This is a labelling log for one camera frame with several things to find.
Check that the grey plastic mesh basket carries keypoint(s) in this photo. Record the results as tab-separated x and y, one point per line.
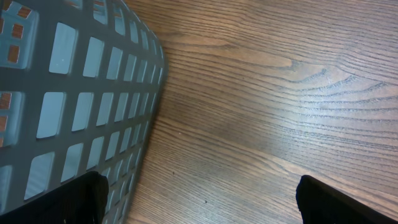
80	85

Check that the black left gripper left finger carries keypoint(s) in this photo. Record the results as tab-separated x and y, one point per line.
82	200

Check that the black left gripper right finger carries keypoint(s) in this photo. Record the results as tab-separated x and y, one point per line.
320	203

